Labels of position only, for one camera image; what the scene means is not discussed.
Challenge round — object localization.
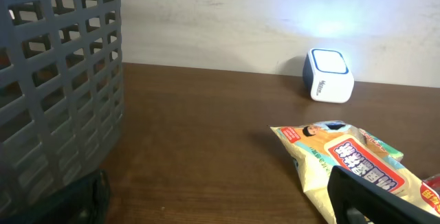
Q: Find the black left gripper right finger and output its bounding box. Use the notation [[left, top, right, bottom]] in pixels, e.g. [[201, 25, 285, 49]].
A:
[[327, 166, 439, 224]]

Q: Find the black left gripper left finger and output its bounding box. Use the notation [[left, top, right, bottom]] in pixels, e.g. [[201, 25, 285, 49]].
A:
[[1, 169, 111, 224]]

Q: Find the beige snack chip bag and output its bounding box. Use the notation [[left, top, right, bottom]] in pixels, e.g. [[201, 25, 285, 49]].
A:
[[271, 120, 439, 223]]

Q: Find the red Hacks candy bag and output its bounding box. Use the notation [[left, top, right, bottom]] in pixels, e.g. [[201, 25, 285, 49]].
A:
[[423, 174, 440, 194]]

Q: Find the white barcode scanner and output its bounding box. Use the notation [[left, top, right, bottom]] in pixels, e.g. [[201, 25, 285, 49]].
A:
[[302, 48, 355, 104]]

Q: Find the grey plastic mesh basket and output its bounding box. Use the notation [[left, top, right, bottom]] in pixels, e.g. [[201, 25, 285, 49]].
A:
[[1, 0, 124, 217]]

